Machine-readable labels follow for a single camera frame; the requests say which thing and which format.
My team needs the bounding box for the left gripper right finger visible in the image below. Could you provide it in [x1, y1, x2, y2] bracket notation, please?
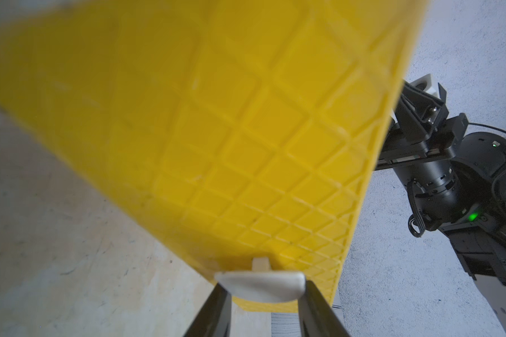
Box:
[298, 280, 350, 337]

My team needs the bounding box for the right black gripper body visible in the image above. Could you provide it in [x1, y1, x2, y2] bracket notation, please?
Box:
[375, 114, 472, 236]

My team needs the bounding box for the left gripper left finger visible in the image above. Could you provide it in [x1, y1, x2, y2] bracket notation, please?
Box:
[184, 284, 232, 337]

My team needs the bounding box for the yellow drawer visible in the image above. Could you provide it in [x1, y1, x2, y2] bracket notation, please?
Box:
[0, 1, 428, 301]

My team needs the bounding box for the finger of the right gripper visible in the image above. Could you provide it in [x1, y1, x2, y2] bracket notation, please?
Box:
[394, 81, 448, 143]

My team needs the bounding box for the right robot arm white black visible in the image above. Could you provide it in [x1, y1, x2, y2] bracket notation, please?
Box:
[376, 76, 506, 332]

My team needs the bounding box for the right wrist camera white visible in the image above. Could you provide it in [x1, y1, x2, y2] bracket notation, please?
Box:
[410, 73, 441, 99]

